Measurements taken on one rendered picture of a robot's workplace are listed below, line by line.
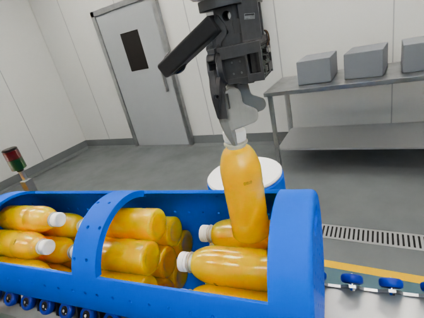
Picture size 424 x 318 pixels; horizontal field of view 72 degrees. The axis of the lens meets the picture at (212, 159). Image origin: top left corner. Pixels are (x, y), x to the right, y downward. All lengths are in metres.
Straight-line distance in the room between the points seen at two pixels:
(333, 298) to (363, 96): 3.14
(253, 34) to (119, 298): 0.52
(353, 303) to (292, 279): 0.32
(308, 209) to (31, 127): 5.61
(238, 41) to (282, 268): 0.33
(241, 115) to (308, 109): 3.42
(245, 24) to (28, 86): 5.65
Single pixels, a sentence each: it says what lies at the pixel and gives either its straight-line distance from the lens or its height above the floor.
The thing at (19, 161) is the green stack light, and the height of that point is 1.19.
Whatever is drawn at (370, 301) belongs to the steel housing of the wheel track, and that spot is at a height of 0.93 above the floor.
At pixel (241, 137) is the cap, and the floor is 1.36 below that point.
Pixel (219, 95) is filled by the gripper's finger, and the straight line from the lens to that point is 0.42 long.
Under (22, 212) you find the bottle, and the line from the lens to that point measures 0.96.
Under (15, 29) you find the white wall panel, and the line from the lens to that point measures 6.13.
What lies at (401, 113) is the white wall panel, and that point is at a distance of 3.81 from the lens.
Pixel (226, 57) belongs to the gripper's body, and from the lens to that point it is 0.43.
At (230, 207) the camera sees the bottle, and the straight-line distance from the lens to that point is 0.53.
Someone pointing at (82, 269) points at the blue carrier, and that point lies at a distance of 0.67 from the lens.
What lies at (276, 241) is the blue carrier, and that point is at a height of 1.21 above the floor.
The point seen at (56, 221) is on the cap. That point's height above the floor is 1.17.
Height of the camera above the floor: 1.52
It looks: 23 degrees down
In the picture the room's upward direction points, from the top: 13 degrees counter-clockwise
